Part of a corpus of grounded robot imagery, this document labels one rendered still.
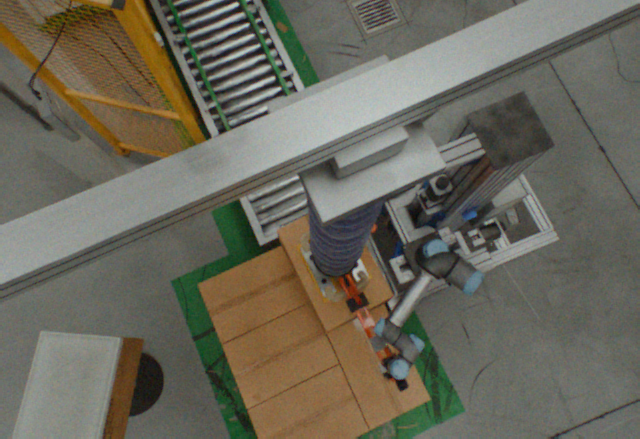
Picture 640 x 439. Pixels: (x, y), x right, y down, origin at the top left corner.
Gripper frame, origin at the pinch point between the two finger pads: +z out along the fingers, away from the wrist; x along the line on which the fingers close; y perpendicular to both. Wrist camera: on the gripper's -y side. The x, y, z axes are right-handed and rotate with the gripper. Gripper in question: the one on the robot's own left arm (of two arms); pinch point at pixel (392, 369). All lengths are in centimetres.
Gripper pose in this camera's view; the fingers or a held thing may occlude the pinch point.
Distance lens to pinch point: 283.1
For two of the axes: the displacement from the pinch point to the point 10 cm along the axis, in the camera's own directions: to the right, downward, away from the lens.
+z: 0.0, 2.3, 9.7
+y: -4.5, -8.7, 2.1
